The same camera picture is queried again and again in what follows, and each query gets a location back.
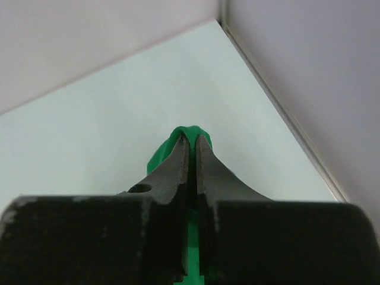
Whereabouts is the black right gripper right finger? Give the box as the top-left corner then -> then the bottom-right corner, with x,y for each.
196,136 -> 379,284

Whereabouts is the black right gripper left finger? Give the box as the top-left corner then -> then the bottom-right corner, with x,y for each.
1,137 -> 190,284

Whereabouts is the green t-shirt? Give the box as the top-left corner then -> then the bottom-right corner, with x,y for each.
147,125 -> 212,285

